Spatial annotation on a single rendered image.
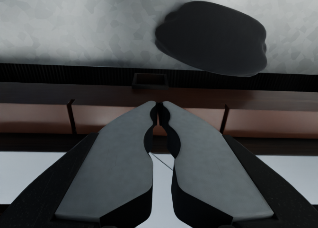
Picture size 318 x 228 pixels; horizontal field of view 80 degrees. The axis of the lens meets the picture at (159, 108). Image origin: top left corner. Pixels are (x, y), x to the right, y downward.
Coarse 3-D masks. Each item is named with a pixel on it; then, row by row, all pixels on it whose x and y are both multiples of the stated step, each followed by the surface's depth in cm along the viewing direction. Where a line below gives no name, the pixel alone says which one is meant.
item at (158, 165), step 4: (152, 156) 22; (152, 160) 22; (156, 160) 22; (160, 160) 22; (156, 164) 22; (160, 164) 22; (164, 164) 22; (156, 168) 23; (160, 168) 23; (164, 168) 23; (168, 168) 23
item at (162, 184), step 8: (160, 176) 23; (168, 176) 23; (160, 184) 24; (168, 184) 24; (152, 192) 25; (160, 192) 25; (168, 192) 25; (152, 200) 25; (160, 200) 25; (168, 200) 25
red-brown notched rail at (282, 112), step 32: (0, 96) 22; (32, 96) 23; (64, 96) 23; (96, 96) 23; (128, 96) 24; (160, 96) 24; (192, 96) 25; (224, 96) 25; (256, 96) 26; (288, 96) 26; (0, 128) 22; (32, 128) 23; (64, 128) 23; (96, 128) 23; (160, 128) 23; (224, 128) 24; (256, 128) 24; (288, 128) 24
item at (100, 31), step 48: (0, 0) 29; (48, 0) 29; (96, 0) 29; (144, 0) 29; (192, 0) 30; (240, 0) 30; (288, 0) 30; (0, 48) 32; (48, 48) 32; (96, 48) 32; (144, 48) 33; (288, 48) 34
